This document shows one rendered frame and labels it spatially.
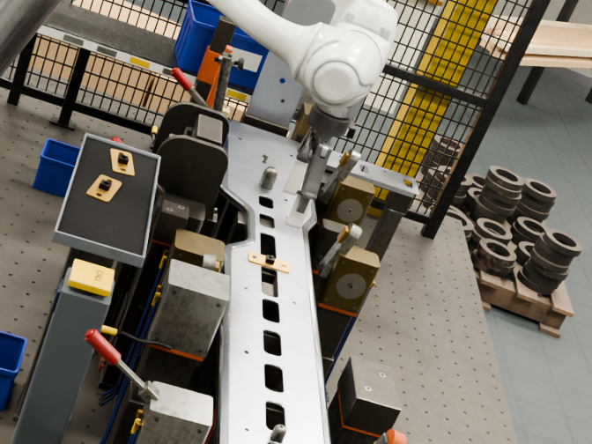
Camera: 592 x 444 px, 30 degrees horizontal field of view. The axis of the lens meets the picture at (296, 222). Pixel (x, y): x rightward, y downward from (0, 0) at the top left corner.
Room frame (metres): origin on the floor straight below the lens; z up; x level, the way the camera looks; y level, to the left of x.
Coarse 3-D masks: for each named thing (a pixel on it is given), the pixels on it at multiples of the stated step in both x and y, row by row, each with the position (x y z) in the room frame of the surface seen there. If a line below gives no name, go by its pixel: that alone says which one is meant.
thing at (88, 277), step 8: (72, 264) 1.36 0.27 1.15; (80, 264) 1.35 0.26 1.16; (88, 264) 1.36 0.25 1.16; (72, 272) 1.32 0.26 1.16; (80, 272) 1.33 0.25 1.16; (88, 272) 1.34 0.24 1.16; (96, 272) 1.35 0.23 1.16; (104, 272) 1.36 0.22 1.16; (112, 272) 1.37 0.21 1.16; (72, 280) 1.31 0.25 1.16; (80, 280) 1.31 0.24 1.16; (88, 280) 1.32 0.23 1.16; (96, 280) 1.33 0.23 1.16; (104, 280) 1.34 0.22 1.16; (112, 280) 1.35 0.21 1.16; (80, 288) 1.31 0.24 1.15; (88, 288) 1.31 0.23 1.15; (96, 288) 1.31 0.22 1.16; (104, 288) 1.32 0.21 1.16
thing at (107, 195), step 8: (104, 176) 1.63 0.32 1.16; (96, 184) 1.59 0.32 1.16; (104, 184) 1.59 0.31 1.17; (112, 184) 1.62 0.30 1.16; (120, 184) 1.63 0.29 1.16; (88, 192) 1.56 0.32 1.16; (96, 192) 1.57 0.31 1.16; (104, 192) 1.58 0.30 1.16; (112, 192) 1.59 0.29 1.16; (104, 200) 1.55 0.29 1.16
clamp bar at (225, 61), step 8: (224, 56) 2.29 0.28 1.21; (232, 56) 2.32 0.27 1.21; (224, 64) 2.29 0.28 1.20; (232, 64) 2.31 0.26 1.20; (240, 64) 2.30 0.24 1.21; (224, 72) 2.29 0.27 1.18; (224, 80) 2.29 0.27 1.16; (216, 88) 2.31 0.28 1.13; (224, 88) 2.30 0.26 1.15; (216, 96) 2.29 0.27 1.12; (224, 96) 2.30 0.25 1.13; (216, 104) 2.30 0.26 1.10
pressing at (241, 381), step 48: (240, 144) 2.39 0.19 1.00; (288, 144) 2.51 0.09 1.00; (240, 192) 2.14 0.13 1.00; (288, 240) 2.01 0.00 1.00; (240, 288) 1.76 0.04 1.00; (288, 288) 1.83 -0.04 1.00; (240, 336) 1.60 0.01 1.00; (288, 336) 1.67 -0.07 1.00; (240, 384) 1.47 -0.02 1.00; (288, 384) 1.52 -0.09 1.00; (240, 432) 1.35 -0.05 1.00; (288, 432) 1.40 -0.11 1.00
